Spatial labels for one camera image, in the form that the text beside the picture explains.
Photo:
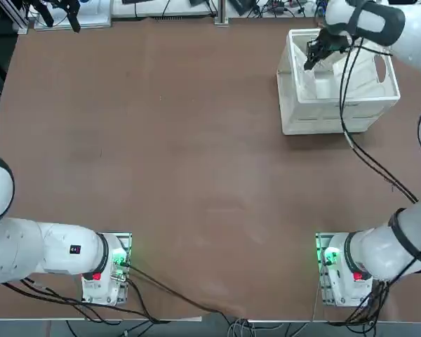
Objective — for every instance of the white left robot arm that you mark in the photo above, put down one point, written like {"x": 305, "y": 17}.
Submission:
{"x": 56, "y": 249}

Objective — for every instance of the white folding storage box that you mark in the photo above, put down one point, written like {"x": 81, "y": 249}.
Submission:
{"x": 312, "y": 112}

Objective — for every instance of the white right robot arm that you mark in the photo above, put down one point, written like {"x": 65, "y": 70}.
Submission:
{"x": 372, "y": 245}

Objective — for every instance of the aluminium profile post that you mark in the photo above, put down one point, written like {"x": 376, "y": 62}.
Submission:
{"x": 19, "y": 17}

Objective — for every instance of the white equipment case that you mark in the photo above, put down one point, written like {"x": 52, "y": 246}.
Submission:
{"x": 91, "y": 14}

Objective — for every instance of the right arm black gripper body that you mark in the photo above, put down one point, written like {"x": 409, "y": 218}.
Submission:
{"x": 324, "y": 40}

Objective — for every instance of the aluminium profile rail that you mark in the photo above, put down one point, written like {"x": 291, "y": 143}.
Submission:
{"x": 221, "y": 14}

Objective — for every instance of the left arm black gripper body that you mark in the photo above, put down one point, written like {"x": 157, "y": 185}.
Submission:
{"x": 61, "y": 3}

